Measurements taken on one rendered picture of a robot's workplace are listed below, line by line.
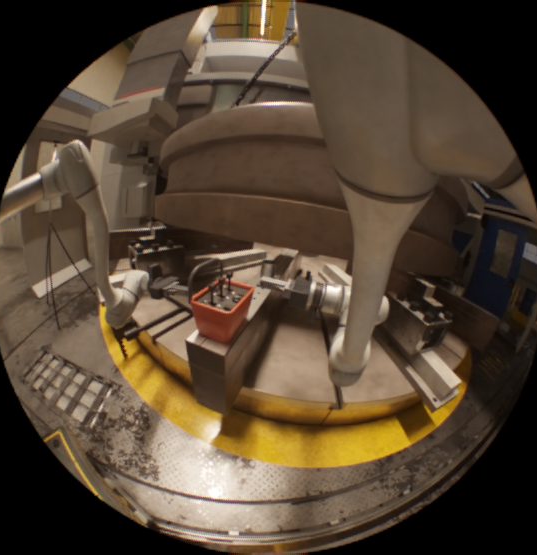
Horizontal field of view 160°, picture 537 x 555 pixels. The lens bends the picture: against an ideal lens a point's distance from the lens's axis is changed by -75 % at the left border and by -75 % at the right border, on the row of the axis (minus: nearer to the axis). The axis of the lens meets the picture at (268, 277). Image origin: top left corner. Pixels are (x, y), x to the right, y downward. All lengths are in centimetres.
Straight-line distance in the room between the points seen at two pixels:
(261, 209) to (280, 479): 144
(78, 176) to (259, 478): 137
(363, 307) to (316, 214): 81
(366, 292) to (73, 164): 78
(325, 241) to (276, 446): 115
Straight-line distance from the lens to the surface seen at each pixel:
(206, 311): 54
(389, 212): 17
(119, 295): 84
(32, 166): 331
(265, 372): 102
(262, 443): 115
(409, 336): 128
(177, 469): 113
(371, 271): 28
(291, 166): 125
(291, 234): 108
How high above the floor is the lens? 108
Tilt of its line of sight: 21 degrees down
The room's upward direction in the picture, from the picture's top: 8 degrees clockwise
